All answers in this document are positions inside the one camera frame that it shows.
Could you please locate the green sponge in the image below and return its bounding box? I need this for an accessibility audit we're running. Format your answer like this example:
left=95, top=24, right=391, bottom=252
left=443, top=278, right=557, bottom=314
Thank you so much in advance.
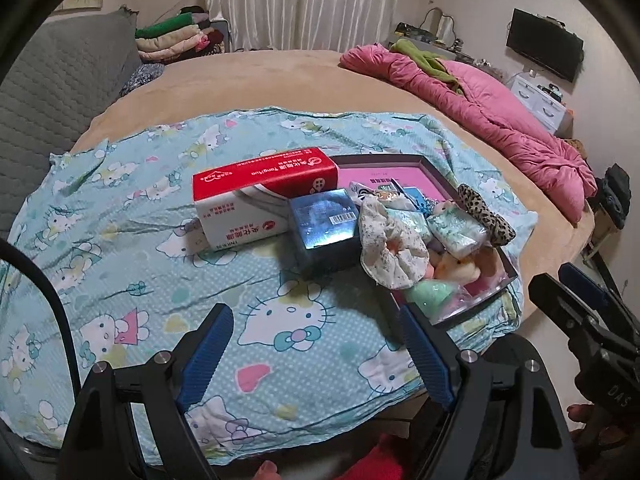
left=404, top=280, right=458, bottom=322

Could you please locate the beige plush bear purple bow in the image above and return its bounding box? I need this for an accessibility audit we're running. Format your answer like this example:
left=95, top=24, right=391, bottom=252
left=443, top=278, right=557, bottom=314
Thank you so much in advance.
left=430, top=249, right=480, bottom=285

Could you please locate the leopard print scrunchie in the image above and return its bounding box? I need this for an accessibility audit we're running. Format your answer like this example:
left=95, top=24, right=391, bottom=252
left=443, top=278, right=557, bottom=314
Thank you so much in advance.
left=457, top=183, right=516, bottom=247

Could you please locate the white floral scrunchie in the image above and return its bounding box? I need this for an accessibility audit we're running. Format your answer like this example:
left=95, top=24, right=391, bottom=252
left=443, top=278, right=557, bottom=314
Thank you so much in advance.
left=358, top=195, right=430, bottom=290

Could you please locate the green floral tissue pack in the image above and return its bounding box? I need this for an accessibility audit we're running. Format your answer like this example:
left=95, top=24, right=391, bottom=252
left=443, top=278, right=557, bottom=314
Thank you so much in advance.
left=426, top=206, right=489, bottom=259
left=387, top=209, right=433, bottom=245

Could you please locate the white blue snack packet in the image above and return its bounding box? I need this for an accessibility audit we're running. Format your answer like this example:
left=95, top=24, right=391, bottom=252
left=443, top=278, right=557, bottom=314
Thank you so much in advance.
left=346, top=181, right=405, bottom=209

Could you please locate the orange sponge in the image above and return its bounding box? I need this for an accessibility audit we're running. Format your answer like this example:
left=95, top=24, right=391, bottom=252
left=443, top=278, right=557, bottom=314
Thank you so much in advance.
left=472, top=246, right=506, bottom=286

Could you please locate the beige plush bear pink ribbon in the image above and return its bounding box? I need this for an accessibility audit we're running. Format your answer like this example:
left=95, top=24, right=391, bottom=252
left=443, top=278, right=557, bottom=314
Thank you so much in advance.
left=432, top=200, right=457, bottom=216

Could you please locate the person's right hand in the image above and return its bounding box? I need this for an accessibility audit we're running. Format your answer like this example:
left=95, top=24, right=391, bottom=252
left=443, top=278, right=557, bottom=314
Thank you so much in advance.
left=566, top=404, right=639, bottom=455

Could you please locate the person's left hand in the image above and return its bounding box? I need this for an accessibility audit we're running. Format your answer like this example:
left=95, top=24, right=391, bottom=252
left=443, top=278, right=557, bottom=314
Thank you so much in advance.
left=253, top=460, right=281, bottom=480

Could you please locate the dark clothes pile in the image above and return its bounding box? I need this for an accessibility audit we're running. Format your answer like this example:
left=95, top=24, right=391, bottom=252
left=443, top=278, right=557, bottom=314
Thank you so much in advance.
left=597, top=164, right=632, bottom=230

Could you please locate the pink quilt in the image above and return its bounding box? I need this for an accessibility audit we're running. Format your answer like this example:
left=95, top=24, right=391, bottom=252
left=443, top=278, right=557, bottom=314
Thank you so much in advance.
left=340, top=44, right=597, bottom=224

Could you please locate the dark shallow box tray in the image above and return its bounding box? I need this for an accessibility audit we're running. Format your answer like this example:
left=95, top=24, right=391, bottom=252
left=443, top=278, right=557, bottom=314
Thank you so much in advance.
left=334, top=155, right=518, bottom=326

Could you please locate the red white tissue box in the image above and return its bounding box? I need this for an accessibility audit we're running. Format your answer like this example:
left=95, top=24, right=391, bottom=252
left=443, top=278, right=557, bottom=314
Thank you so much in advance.
left=192, top=148, right=338, bottom=250

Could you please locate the hello kitty blue cloth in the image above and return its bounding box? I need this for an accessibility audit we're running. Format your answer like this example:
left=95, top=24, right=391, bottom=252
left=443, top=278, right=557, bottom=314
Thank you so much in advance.
left=8, top=107, right=538, bottom=465

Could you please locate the dark blue small box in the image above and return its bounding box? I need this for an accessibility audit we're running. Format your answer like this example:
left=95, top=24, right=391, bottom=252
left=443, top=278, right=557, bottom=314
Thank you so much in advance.
left=288, top=188, right=361, bottom=278

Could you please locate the white drawer cabinet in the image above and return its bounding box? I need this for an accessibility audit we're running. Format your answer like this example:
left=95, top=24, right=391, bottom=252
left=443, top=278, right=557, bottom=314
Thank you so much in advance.
left=506, top=75, right=573, bottom=138

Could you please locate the pink blue book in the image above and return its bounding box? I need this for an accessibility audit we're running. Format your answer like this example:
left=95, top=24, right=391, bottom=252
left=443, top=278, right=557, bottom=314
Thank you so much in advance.
left=338, top=165, right=452, bottom=202

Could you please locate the black television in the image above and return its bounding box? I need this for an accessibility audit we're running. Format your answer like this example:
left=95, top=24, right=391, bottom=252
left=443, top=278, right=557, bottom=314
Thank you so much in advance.
left=506, top=9, right=584, bottom=82

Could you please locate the dark floral pillow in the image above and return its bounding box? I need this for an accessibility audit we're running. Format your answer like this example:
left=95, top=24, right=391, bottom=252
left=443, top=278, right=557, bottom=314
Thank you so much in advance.
left=118, top=63, right=165, bottom=98

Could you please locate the green garment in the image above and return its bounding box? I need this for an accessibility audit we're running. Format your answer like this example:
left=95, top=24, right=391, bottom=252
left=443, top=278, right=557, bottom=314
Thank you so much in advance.
left=390, top=39, right=463, bottom=94

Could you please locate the stack of folded clothes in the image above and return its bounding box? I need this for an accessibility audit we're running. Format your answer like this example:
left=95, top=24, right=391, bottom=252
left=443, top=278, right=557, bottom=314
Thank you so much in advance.
left=134, top=6, right=231, bottom=65

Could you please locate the grey quilted headboard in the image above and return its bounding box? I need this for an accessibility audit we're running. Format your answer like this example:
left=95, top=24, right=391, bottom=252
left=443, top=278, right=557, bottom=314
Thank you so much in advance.
left=1, top=6, right=141, bottom=237

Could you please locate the white curtain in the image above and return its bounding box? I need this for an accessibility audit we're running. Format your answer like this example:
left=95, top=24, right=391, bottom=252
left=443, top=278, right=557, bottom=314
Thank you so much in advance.
left=205, top=0, right=398, bottom=52

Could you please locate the black cable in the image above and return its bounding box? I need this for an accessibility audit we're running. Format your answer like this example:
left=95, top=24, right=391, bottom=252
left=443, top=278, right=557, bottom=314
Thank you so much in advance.
left=0, top=237, right=84, bottom=401

